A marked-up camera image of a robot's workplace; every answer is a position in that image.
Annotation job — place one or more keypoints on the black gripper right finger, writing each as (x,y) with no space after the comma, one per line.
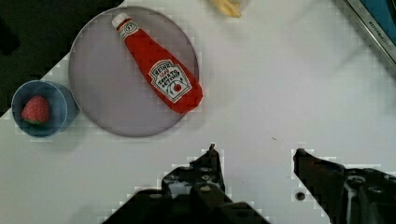
(348,196)

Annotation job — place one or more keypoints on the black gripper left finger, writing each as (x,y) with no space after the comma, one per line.
(192,194)

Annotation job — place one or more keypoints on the red plush ketchup bottle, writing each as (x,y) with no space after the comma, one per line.
(170,79)

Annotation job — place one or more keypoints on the grey round plate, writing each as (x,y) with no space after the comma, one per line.
(106,82)

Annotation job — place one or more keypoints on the small blue bowl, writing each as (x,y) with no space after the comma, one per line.
(63,108)

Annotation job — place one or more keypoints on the strawberry in blue bowl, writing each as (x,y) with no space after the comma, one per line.
(36,110)

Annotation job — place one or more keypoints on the black toaster oven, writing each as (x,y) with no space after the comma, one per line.
(378,19)

